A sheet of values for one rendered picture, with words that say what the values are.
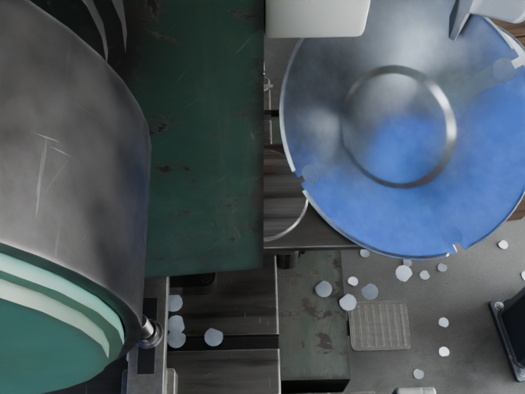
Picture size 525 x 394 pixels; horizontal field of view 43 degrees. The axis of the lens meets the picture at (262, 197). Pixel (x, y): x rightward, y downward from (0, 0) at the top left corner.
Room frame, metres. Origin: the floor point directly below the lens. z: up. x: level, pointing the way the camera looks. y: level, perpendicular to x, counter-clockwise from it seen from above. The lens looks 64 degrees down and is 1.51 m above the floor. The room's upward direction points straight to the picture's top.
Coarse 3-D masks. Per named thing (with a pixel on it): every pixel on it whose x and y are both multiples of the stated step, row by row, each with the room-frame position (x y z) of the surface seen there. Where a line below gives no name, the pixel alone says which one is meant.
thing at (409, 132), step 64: (384, 0) 0.47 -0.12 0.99; (448, 0) 0.44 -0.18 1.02; (320, 64) 0.45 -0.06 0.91; (384, 64) 0.42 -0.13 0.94; (448, 64) 0.40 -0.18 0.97; (320, 128) 0.40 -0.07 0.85; (384, 128) 0.37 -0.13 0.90; (448, 128) 0.35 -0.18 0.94; (512, 128) 0.33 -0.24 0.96; (320, 192) 0.35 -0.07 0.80; (384, 192) 0.33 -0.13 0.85; (448, 192) 0.31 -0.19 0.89; (512, 192) 0.29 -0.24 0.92
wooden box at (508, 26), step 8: (496, 24) 0.98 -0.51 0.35; (504, 24) 0.98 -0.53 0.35; (512, 24) 0.98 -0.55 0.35; (520, 24) 0.98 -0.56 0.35; (512, 32) 0.95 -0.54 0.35; (520, 32) 0.95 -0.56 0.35; (520, 40) 0.93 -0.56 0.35; (520, 208) 0.66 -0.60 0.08; (512, 216) 0.66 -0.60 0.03; (520, 216) 0.66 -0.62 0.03
